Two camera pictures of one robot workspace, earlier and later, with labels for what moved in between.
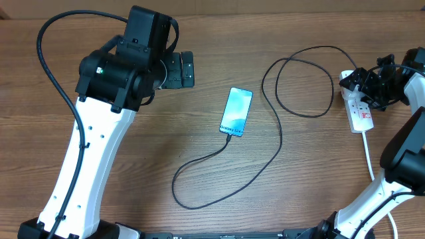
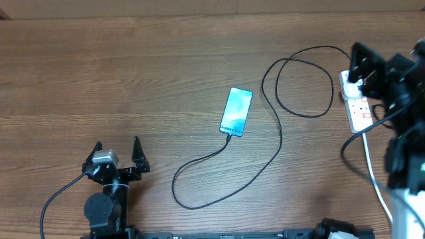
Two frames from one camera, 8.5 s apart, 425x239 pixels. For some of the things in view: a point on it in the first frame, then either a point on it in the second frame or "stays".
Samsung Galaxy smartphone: [236, 112] stays
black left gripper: [174, 79] to [137, 157]
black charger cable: [218, 148] stays
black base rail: [295, 234] stays
